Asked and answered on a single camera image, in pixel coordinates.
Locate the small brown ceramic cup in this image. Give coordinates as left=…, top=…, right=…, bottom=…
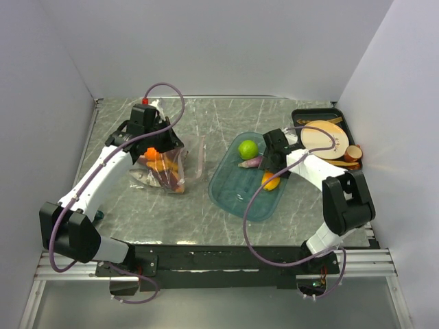
left=344, top=145, right=363, bottom=163

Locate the orange tangerine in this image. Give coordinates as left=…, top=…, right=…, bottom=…
left=144, top=147, right=161, bottom=161

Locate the cream and orange plate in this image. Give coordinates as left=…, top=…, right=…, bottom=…
left=300, top=120, right=349, bottom=160

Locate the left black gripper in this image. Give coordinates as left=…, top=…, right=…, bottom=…
left=145, top=116, right=184, bottom=154

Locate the green apple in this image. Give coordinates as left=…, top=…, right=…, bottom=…
left=238, top=140, right=259, bottom=160

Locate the sliced ham piece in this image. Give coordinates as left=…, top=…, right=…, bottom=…
left=161, top=170, right=185, bottom=194

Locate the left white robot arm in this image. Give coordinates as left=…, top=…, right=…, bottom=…
left=39, top=101, right=183, bottom=276

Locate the teal transparent food tray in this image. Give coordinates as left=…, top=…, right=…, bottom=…
left=209, top=132, right=287, bottom=221

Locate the aluminium rail frame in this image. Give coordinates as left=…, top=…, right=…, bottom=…
left=19, top=249, right=414, bottom=328

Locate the red apple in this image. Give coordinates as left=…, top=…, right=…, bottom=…
left=161, top=153, right=179, bottom=171

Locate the wooden fork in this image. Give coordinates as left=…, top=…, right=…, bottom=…
left=296, top=117, right=343, bottom=125

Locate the black serving tray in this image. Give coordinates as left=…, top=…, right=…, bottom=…
left=292, top=108, right=363, bottom=170

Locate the grey toy fish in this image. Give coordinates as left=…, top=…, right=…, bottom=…
left=128, top=169, right=161, bottom=187

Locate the orange mango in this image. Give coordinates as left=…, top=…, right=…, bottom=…
left=261, top=171, right=281, bottom=191

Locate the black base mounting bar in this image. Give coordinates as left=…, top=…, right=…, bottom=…
left=51, top=243, right=381, bottom=293

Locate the purple eggplant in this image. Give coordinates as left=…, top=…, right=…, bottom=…
left=238, top=156, right=263, bottom=169

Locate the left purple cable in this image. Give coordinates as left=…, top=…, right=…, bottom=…
left=48, top=82, right=186, bottom=305

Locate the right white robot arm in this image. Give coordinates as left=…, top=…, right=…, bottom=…
left=259, top=125, right=376, bottom=273

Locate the clear zip top bag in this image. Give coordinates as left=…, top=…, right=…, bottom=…
left=128, top=136, right=206, bottom=194

